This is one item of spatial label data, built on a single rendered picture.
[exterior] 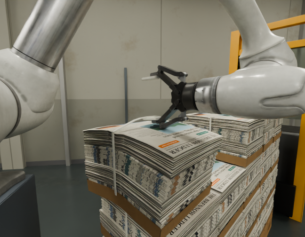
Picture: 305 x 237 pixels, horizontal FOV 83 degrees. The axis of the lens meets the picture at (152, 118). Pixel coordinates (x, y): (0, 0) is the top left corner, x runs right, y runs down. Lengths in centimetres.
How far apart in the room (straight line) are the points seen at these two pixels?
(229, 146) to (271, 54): 57
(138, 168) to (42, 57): 36
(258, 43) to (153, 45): 270
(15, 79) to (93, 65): 261
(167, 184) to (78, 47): 292
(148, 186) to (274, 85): 33
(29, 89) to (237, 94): 46
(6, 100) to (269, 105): 50
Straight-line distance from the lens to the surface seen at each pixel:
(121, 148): 50
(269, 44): 50
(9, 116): 45
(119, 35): 314
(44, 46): 52
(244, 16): 50
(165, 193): 42
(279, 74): 38
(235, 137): 94
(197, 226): 63
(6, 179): 46
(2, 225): 43
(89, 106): 305
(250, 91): 37
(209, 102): 41
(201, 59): 333
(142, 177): 45
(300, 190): 218
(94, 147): 62
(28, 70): 50
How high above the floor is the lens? 118
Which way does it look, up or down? 8 degrees down
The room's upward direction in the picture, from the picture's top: straight up
